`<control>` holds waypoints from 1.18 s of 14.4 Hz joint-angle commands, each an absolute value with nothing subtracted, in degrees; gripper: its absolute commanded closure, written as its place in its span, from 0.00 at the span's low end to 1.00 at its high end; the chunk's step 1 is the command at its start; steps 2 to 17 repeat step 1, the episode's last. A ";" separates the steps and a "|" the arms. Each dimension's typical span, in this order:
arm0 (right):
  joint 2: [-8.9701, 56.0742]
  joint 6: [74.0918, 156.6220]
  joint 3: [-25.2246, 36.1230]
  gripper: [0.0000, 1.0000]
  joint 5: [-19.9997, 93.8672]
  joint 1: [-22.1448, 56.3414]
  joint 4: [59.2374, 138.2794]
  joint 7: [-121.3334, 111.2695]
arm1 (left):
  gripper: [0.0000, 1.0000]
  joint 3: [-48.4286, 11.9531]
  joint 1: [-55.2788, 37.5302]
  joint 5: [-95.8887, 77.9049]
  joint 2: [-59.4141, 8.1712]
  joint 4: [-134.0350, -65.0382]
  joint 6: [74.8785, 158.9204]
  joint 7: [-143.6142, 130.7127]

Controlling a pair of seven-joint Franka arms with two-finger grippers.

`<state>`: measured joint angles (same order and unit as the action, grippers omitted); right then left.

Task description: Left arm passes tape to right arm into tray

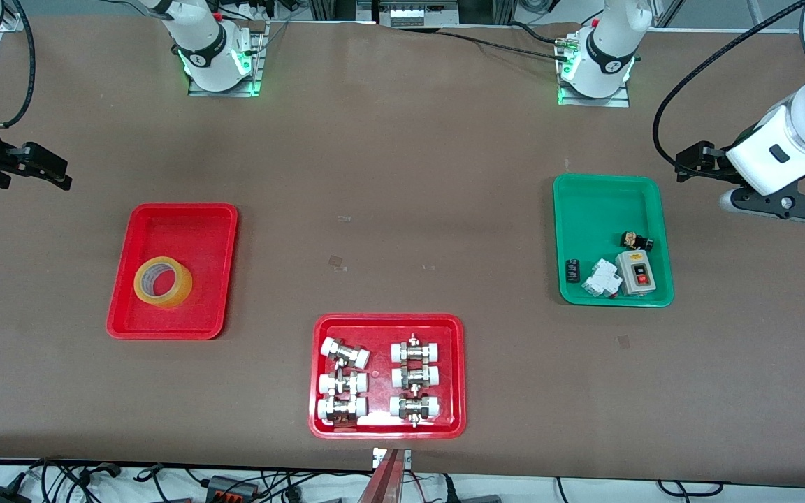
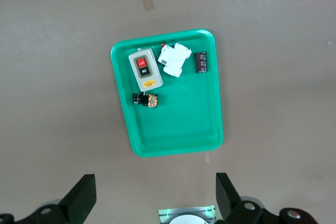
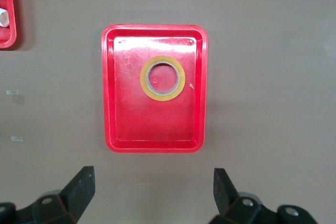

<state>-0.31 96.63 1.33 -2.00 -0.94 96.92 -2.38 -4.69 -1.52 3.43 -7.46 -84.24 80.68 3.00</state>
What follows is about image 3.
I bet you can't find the red tray holding pipe fittings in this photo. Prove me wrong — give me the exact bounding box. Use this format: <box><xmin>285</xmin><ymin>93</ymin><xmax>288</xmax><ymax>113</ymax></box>
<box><xmin>0</xmin><ymin>0</ymin><xmax>17</xmax><ymax>49</ymax></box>

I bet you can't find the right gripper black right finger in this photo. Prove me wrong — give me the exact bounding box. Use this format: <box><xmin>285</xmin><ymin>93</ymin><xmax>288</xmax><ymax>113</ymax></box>
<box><xmin>212</xmin><ymin>167</ymin><xmax>316</xmax><ymax>224</ymax></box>

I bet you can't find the yellow packing tape roll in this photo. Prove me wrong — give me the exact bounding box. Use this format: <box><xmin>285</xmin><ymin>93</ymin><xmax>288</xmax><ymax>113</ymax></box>
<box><xmin>139</xmin><ymin>55</ymin><xmax>186</xmax><ymax>102</ymax></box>

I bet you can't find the white capped brass pipe fitting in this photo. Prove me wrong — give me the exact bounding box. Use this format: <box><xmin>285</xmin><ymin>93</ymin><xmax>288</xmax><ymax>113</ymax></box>
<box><xmin>0</xmin><ymin>8</ymin><xmax>10</xmax><ymax>27</ymax></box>

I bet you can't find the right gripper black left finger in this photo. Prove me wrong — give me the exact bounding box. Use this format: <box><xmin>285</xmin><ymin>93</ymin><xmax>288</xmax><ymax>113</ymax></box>
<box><xmin>0</xmin><ymin>166</ymin><xmax>96</xmax><ymax>224</ymax></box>

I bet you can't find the red plastic tray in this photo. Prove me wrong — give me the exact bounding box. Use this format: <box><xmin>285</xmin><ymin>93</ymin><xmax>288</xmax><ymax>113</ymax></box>
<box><xmin>101</xmin><ymin>24</ymin><xmax>209</xmax><ymax>154</ymax></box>

